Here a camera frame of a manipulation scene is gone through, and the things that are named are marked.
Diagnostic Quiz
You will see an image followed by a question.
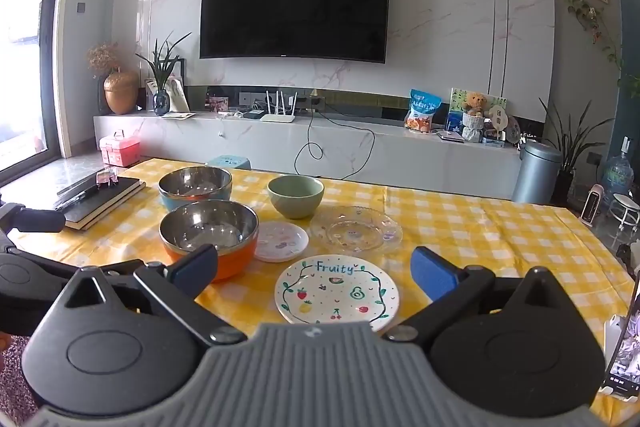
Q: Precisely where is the orange steel bowl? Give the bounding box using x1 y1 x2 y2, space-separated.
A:
158 199 260 283

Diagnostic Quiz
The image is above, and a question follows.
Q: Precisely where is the blue steel bowl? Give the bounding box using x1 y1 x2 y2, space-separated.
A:
157 166 232 211

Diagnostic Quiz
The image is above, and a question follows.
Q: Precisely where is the small white sticker plate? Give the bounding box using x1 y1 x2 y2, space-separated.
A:
254 221 309 263

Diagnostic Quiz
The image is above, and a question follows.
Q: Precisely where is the clear glass plate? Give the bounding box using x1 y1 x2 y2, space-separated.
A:
308 205 404 256

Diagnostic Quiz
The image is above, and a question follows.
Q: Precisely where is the white Fruity plate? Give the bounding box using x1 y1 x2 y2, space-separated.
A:
274 255 400 332

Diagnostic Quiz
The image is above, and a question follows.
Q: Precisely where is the green ceramic bowl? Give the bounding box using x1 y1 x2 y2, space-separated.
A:
267 174 324 220

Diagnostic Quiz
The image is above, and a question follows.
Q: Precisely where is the light blue plastic stool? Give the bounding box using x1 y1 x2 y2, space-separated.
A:
205 155 252 170

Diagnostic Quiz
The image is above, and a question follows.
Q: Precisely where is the white tv cabinet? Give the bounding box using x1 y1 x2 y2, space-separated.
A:
93 113 521 199

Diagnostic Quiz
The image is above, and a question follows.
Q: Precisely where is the grey metal trash bin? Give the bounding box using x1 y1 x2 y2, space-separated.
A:
512 141 562 205

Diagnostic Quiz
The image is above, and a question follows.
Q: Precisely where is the yellow checkered tablecloth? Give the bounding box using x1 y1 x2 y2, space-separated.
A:
6 157 640 425

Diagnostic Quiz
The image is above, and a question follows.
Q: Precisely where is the pink storage box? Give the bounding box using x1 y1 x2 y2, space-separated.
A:
99 131 141 168

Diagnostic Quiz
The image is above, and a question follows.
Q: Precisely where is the blue snack bag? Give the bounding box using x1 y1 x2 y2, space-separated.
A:
404 89 442 133

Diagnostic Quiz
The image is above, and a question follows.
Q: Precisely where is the potted plant by bin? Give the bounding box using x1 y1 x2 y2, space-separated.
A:
539 100 613 207

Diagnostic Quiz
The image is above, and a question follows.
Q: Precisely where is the green plant in blue vase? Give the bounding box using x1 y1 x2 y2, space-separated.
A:
137 32 191 117

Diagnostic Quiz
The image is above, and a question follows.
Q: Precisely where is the teddy bear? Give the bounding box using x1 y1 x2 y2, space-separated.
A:
464 91 487 117

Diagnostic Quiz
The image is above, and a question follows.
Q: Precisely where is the white round side stool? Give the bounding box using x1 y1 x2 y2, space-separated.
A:
610 194 640 235

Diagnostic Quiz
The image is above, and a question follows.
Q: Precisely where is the white wifi router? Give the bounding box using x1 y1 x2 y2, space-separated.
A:
260 91 297 124

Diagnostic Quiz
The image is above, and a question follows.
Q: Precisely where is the blue water jug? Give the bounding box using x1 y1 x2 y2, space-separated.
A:
601 136 634 206

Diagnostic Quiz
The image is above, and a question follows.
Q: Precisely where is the gold vase with dried flowers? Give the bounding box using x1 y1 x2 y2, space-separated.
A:
87 43 139 115

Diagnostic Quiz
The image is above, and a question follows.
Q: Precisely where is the hanging ivy plant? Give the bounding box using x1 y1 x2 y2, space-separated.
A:
565 0 639 98

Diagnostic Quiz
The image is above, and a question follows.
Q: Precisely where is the black television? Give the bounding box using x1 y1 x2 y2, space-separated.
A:
200 0 390 64

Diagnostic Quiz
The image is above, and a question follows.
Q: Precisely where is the black power cable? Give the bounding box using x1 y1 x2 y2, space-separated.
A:
292 98 378 182

